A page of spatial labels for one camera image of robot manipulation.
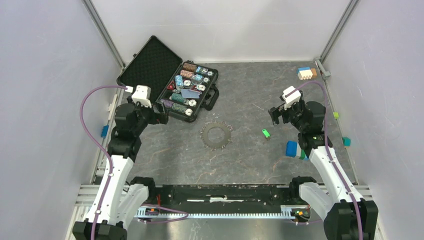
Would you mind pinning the green key tag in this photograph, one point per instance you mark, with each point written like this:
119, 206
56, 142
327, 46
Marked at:
266, 134

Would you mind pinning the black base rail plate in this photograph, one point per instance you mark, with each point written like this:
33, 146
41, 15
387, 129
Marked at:
225, 198

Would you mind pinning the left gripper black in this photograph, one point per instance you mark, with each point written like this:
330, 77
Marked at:
157, 118

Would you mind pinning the small blue block left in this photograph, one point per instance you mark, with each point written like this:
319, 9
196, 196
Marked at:
104, 131

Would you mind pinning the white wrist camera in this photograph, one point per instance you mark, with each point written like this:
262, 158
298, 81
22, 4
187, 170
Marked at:
142, 96
290, 96

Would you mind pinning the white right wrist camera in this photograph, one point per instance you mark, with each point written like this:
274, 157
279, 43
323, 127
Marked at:
290, 96

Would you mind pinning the white toothed cable duct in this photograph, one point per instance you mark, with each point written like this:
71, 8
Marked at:
284, 213

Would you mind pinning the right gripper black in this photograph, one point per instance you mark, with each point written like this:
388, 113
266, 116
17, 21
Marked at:
276, 112

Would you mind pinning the blue white green brick stack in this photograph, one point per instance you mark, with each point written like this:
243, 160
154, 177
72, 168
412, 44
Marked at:
294, 150

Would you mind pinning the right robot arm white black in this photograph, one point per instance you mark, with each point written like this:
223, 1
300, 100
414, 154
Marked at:
345, 213

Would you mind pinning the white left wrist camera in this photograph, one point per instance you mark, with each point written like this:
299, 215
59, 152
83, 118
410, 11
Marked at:
142, 96

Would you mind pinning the blue white orange brick stack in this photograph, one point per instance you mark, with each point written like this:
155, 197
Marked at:
306, 73

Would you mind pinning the small teal block right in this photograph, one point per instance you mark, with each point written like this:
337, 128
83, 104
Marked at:
346, 141

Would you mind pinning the black poker chip case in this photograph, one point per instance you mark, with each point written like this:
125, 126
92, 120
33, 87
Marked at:
178, 88

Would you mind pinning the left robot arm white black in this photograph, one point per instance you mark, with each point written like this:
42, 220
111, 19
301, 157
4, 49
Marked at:
111, 214

